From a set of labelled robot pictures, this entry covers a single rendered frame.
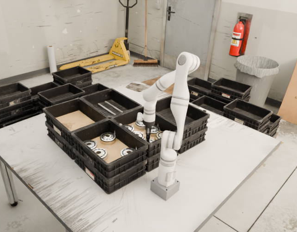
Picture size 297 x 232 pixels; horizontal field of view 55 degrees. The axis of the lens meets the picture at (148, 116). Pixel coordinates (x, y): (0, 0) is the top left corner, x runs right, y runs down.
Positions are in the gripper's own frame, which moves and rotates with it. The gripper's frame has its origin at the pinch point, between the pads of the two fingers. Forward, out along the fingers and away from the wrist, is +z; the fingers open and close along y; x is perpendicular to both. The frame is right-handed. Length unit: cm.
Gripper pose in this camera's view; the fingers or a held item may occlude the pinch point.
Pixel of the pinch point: (148, 138)
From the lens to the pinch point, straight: 184.9
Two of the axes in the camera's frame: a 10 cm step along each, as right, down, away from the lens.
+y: 0.4, -4.9, 8.7
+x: -10.0, -0.6, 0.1
